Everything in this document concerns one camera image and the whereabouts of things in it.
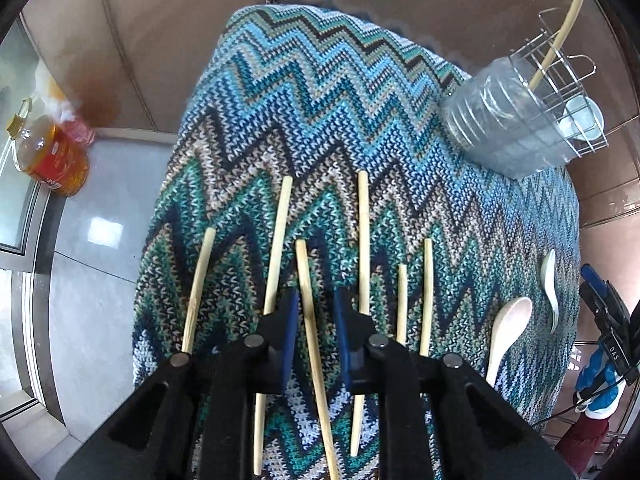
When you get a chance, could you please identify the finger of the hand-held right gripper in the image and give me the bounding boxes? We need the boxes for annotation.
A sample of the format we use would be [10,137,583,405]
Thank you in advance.
[580,263,640,379]

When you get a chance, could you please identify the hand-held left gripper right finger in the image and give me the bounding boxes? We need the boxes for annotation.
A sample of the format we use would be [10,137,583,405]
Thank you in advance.
[333,287,576,480]

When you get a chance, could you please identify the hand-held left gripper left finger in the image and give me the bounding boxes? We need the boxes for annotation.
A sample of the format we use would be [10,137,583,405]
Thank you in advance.
[57,287,301,480]

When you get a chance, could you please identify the bamboo chopstick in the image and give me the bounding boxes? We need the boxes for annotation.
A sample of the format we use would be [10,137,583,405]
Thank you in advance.
[253,176,294,476]
[181,228,217,354]
[528,0,586,90]
[397,263,409,346]
[349,170,370,457]
[418,238,434,359]
[294,239,342,480]

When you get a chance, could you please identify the metal wire utensil rack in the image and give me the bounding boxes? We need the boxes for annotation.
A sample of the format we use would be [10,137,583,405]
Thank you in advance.
[510,7,610,159]

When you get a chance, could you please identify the clear plastic bottle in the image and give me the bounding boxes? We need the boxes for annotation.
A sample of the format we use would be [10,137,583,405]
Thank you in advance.
[439,55,576,180]

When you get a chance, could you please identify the zigzag knitted cloth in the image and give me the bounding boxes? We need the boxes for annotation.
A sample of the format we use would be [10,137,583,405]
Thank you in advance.
[130,3,581,480]

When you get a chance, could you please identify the cooking oil bottle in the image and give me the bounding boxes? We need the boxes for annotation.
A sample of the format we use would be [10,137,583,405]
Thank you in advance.
[5,98,90,197]

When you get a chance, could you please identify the pink white bag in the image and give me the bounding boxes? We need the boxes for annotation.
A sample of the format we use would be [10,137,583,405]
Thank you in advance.
[34,59,96,147]

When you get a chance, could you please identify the sliding glass door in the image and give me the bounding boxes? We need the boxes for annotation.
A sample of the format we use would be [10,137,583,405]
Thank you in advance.
[0,12,69,427]

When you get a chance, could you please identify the black cable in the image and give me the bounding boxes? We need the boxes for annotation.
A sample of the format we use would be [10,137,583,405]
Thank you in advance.
[529,374,627,432]

